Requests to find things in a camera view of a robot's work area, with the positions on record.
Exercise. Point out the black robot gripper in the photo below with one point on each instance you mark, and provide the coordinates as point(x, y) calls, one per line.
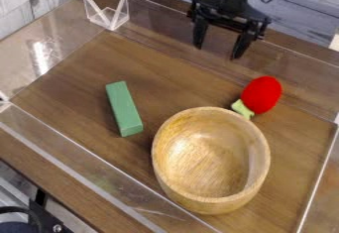
point(234, 14)

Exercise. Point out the red plush strawberry toy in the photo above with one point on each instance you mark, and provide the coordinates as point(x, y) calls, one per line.
point(259, 96)

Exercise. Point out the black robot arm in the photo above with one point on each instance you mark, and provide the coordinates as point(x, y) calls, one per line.
point(230, 14)

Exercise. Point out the green rectangular block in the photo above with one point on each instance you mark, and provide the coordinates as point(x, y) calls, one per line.
point(126, 114)

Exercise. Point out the wooden bowl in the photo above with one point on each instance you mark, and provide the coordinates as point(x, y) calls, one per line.
point(211, 159)

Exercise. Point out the clear acrylic corner bracket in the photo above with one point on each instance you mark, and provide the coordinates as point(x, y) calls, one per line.
point(107, 17)

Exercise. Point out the black clamp with cable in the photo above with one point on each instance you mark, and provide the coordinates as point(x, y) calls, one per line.
point(40, 220)

